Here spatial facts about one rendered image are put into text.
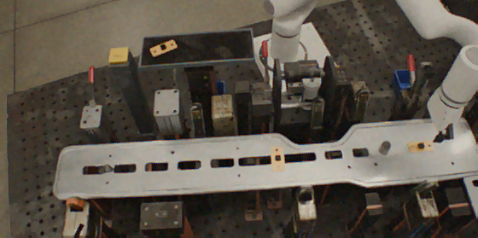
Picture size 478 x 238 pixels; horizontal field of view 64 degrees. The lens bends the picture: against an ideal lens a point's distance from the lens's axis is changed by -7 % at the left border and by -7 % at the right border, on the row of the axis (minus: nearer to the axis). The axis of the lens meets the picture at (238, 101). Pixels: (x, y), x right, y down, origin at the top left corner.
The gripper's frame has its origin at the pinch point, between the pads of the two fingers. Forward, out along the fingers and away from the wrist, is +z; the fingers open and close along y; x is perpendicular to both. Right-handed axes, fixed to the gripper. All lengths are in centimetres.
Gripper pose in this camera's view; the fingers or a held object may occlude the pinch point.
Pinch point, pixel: (433, 126)
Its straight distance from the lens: 131.3
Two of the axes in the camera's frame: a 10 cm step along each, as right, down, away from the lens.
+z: 0.3, 5.8, 8.1
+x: 10.0, -0.7, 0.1
